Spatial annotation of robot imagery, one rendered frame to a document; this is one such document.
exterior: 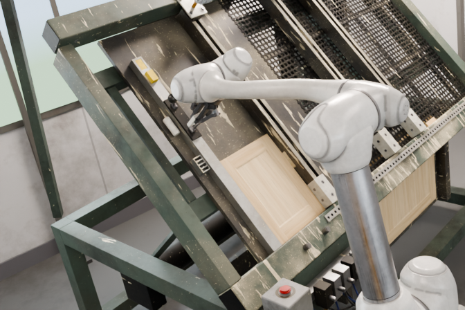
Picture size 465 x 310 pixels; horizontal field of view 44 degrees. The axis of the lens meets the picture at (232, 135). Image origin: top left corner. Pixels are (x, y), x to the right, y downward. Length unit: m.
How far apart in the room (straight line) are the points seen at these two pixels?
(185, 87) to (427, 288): 0.91
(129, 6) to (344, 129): 1.34
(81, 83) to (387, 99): 1.20
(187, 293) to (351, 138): 1.16
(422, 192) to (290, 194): 1.37
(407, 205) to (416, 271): 1.75
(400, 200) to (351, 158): 1.99
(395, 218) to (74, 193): 2.33
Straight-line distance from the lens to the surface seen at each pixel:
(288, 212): 2.36
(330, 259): 2.41
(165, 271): 2.47
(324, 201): 2.46
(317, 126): 1.37
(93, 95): 2.22
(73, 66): 2.27
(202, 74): 1.77
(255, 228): 2.23
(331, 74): 2.85
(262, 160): 2.41
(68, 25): 2.32
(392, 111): 1.51
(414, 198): 3.54
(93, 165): 4.44
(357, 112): 1.43
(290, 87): 1.69
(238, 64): 1.85
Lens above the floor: 2.13
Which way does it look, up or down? 21 degrees down
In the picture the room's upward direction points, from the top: 11 degrees counter-clockwise
